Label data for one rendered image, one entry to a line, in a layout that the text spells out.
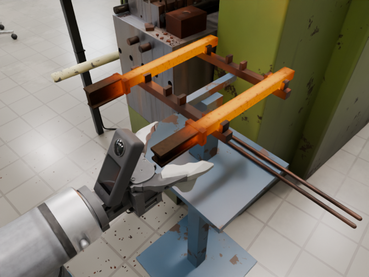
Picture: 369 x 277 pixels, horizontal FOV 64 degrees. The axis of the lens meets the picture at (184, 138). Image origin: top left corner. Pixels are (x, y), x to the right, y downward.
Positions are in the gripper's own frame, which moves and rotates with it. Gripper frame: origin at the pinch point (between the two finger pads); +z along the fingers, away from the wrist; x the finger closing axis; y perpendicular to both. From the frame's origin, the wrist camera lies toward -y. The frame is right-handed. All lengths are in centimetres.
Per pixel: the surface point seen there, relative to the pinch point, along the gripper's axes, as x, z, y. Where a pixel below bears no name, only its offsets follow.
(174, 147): 1.3, -3.6, -1.0
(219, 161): -6.4, 19.9, 26.5
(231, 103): -0.5, 13.7, -0.7
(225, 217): 6.9, 7.3, 26.6
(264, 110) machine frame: -14, 53, 29
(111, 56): -98, 40, 36
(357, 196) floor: 23, 110, 100
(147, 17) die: -62, 39, 6
